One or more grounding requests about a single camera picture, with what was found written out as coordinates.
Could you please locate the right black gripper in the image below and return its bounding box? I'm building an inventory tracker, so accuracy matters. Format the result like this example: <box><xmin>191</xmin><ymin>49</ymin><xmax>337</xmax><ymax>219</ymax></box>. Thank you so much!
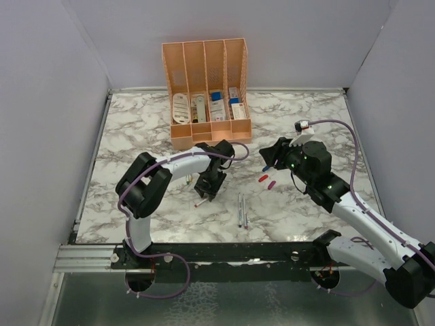
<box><xmin>260</xmin><ymin>136</ymin><xmax>314</xmax><ymax>186</ymax></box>

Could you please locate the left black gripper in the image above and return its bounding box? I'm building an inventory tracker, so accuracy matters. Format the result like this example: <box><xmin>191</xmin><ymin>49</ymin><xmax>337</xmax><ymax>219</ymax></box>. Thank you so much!
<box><xmin>194</xmin><ymin>168</ymin><xmax>225</xmax><ymax>200</ymax></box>

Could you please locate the red whiteboard marker pen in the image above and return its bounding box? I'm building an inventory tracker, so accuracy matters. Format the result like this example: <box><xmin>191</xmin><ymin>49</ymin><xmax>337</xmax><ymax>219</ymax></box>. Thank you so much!
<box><xmin>194</xmin><ymin>198</ymin><xmax>208</xmax><ymax>208</ymax></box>

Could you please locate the blue whiteboard marker pen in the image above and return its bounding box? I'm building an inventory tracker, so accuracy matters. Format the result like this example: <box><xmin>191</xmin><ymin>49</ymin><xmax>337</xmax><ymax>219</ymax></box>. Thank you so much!
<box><xmin>237</xmin><ymin>193</ymin><xmax>242</xmax><ymax>228</ymax></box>

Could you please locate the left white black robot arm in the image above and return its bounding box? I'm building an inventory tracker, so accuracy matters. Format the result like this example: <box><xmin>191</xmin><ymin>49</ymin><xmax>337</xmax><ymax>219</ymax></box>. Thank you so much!
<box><xmin>116</xmin><ymin>140</ymin><xmax>235</xmax><ymax>268</ymax></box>

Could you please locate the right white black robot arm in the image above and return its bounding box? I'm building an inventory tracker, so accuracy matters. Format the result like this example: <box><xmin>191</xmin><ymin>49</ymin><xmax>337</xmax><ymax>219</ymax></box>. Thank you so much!
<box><xmin>259</xmin><ymin>137</ymin><xmax>434</xmax><ymax>309</ymax></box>

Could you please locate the purple whiteboard marker pen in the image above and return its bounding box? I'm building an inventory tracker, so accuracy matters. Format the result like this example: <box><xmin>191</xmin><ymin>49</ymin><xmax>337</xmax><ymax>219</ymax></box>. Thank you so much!
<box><xmin>242</xmin><ymin>194</ymin><xmax>248</xmax><ymax>230</ymax></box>

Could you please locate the white red box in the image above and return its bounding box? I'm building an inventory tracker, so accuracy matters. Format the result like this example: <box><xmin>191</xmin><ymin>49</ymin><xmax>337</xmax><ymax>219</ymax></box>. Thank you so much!
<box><xmin>228</xmin><ymin>87</ymin><xmax>247</xmax><ymax>120</ymax></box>

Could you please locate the white blue box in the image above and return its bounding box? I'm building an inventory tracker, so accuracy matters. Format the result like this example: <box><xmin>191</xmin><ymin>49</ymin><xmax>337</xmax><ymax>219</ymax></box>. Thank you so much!
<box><xmin>209</xmin><ymin>90</ymin><xmax>227</xmax><ymax>122</ymax></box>

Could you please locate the grey stapler tool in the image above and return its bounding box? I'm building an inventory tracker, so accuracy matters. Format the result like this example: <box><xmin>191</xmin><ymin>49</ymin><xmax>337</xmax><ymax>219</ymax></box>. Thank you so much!
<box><xmin>195</xmin><ymin>95</ymin><xmax>207</xmax><ymax>123</ymax></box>

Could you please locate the white oval package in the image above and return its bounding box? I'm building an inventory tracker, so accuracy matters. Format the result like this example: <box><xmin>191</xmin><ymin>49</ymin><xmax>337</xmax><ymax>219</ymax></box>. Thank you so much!
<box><xmin>172</xmin><ymin>93</ymin><xmax>190</xmax><ymax>124</ymax></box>

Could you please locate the peach desk organizer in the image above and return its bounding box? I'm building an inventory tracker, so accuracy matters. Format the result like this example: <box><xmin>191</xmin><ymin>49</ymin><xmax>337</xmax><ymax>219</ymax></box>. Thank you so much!
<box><xmin>162</xmin><ymin>38</ymin><xmax>252</xmax><ymax>150</ymax></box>

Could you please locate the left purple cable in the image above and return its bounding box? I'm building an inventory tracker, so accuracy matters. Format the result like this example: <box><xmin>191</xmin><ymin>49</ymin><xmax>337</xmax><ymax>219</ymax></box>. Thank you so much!
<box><xmin>117</xmin><ymin>141</ymin><xmax>250</xmax><ymax>300</ymax></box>

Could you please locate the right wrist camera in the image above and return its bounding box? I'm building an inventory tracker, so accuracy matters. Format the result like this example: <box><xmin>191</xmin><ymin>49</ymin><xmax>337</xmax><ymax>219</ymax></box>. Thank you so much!
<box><xmin>290</xmin><ymin>120</ymin><xmax>314</xmax><ymax>147</ymax></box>

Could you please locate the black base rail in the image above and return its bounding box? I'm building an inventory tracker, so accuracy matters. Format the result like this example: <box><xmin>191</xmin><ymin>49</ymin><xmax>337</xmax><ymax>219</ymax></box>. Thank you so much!
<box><xmin>111</xmin><ymin>230</ymin><xmax>340</xmax><ymax>283</ymax></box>

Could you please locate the aluminium frame rail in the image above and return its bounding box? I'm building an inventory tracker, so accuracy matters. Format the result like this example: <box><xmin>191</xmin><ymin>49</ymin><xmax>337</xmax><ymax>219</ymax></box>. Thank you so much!
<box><xmin>54</xmin><ymin>244</ymin><xmax>116</xmax><ymax>273</ymax></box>

